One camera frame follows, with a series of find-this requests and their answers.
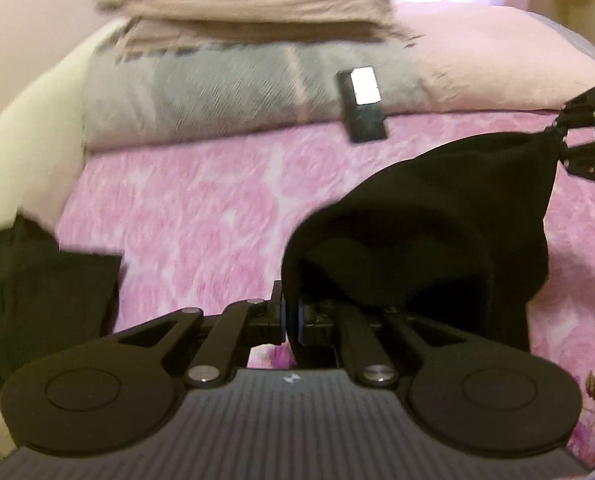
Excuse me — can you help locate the pink folded quilt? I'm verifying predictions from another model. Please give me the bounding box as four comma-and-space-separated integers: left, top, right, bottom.
393, 3, 595, 113

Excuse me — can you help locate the pink floral bedspread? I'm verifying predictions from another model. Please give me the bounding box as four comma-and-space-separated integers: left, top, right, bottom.
56, 112, 595, 466

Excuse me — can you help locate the beige folded blanket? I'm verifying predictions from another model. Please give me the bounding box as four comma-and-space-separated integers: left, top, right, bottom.
98, 0, 413, 56

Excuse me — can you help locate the grey folded blanket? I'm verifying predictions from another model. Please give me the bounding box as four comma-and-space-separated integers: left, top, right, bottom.
83, 40, 427, 151

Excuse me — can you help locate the black garment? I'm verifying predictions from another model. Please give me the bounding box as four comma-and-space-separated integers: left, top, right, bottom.
0, 214, 122, 387
281, 130, 562, 367

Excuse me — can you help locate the black remote control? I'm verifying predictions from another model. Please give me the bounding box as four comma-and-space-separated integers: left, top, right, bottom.
337, 66, 387, 144

